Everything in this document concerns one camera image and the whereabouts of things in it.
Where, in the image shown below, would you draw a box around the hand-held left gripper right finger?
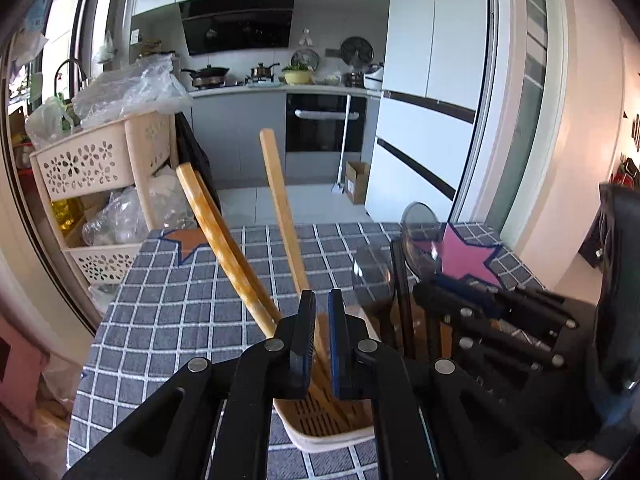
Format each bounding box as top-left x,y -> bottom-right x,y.
328,290 -> 582,480

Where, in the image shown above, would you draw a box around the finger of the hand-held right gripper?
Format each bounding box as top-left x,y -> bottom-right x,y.
432,273 -> 579,332
413,284 -> 567,375

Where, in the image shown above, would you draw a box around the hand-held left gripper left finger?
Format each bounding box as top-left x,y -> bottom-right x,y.
62,290 -> 317,480

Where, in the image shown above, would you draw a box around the cream plastic utensil holder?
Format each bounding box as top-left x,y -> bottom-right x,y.
272,310 -> 382,454

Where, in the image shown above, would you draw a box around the person's right forearm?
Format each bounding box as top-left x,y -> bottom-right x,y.
564,380 -> 640,478

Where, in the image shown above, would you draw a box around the blue checked star tablecloth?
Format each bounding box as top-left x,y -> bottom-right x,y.
67,222 -> 566,480

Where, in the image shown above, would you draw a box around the small open cardboard box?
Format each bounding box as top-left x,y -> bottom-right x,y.
344,160 -> 371,205

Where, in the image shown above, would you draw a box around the glass sliding door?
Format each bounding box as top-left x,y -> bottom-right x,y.
451,0 -> 572,262

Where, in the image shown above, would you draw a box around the white refrigerator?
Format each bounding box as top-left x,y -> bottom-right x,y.
364,0 -> 497,224

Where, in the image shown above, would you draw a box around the clear bags on rack shelf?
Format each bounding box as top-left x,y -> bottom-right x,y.
82,170 -> 197,247

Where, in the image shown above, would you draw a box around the black chair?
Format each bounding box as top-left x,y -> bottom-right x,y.
172,112 -> 222,212

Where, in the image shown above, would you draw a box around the grey kitchen counter cabinet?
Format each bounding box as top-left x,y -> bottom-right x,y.
190,87 -> 289,192

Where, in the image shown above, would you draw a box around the black built-in oven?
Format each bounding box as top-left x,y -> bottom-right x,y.
285,92 -> 369,154

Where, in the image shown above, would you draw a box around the white rice cooker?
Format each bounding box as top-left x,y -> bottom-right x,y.
362,62 -> 385,91

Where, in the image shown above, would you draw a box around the small black fan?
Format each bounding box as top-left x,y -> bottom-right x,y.
339,36 -> 375,69

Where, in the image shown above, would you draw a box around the yellow green bowl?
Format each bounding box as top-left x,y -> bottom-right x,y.
282,67 -> 316,86

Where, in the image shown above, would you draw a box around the yellow oil bottle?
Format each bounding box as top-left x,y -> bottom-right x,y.
50,196 -> 85,235

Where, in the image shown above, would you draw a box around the cream plastic basket rack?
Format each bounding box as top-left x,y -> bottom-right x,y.
29,110 -> 180,287

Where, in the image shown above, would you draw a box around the steel cooking pot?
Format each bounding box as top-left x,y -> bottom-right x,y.
249,61 -> 282,84

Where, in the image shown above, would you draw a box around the black wok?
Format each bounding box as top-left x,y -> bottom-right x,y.
181,63 -> 232,89

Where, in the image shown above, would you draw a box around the pink plastic stool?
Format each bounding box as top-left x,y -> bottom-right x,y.
0,314 -> 52,433

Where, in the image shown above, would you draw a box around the clear plastic bag pile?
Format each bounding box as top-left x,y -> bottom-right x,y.
72,54 -> 195,129

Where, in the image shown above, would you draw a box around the black range hood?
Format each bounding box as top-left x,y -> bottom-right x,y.
178,0 -> 297,57

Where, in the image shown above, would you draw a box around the white plastic bag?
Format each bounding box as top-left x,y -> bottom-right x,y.
25,96 -> 77,150

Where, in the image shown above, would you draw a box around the curved kitchen faucet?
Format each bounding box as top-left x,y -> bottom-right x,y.
52,58 -> 89,99

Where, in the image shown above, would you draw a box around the white mop handle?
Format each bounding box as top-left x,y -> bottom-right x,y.
330,94 -> 354,196

